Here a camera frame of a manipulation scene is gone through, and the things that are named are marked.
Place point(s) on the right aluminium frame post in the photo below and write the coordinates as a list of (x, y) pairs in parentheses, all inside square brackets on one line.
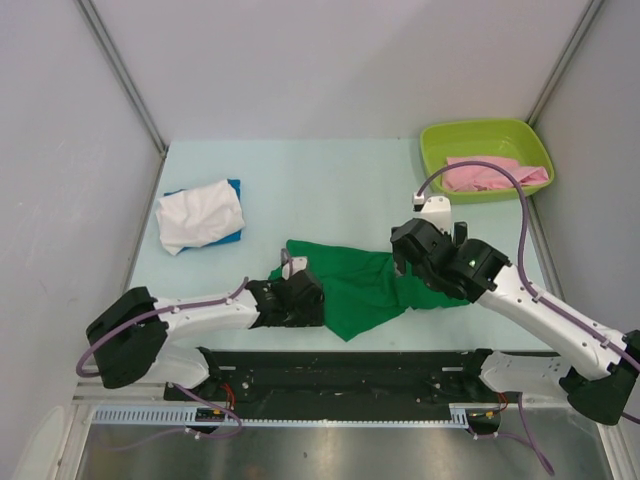
[(579, 33)]

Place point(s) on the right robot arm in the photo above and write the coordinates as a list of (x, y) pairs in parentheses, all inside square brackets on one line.
[(595, 367)]

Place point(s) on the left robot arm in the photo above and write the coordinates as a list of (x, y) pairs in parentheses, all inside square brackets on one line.
[(136, 338)]

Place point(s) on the aluminium rail right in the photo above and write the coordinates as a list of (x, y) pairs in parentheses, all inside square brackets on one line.
[(543, 401)]

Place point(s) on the pink t shirt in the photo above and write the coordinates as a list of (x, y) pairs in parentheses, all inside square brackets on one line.
[(480, 178)]

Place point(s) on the green t shirt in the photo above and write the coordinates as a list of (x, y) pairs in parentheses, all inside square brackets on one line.
[(361, 288)]

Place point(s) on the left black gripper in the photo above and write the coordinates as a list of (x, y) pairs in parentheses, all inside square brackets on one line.
[(311, 315)]

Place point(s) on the left aluminium frame post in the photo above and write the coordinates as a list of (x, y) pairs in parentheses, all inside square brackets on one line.
[(107, 46)]

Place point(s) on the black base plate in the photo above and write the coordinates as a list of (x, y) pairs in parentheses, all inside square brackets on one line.
[(345, 386)]

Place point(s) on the lime green plastic basin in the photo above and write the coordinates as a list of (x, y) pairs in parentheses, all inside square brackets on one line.
[(509, 138)]

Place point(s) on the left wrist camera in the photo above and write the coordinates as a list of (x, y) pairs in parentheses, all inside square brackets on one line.
[(293, 265)]

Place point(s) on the white t shirt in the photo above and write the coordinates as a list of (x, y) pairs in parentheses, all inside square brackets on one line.
[(200, 215)]

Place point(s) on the aluminium frame post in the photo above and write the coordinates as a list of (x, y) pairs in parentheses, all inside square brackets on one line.
[(107, 46), (579, 33)]

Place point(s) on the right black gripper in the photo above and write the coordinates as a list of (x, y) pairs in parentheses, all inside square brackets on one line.
[(459, 236)]

